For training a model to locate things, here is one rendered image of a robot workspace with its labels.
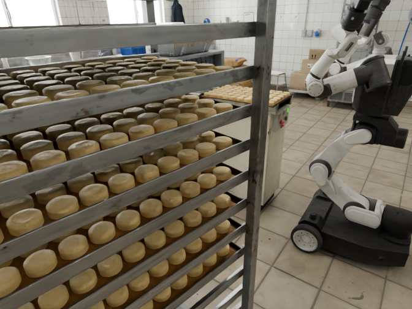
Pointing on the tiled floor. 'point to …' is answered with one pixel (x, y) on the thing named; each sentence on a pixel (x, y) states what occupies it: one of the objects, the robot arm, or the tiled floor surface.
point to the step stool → (278, 79)
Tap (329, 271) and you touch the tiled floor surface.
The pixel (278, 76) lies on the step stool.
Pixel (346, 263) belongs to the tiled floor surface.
